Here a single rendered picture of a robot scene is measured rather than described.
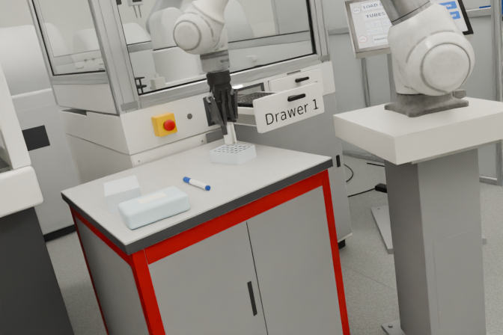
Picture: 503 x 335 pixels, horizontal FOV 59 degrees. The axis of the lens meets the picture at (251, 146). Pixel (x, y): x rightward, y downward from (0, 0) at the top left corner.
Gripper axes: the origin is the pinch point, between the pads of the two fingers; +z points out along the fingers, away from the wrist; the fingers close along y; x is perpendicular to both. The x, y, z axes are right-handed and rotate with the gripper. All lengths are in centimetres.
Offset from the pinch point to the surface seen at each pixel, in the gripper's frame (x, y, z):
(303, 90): -11.6, 27.1, -8.0
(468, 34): -37, 119, -13
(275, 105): -8.8, 14.3, -5.9
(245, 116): 2.1, 10.7, -3.0
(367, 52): -1, 93, -12
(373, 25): 0, 103, -23
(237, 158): -9.0, -6.9, 5.6
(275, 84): 17, 47, -7
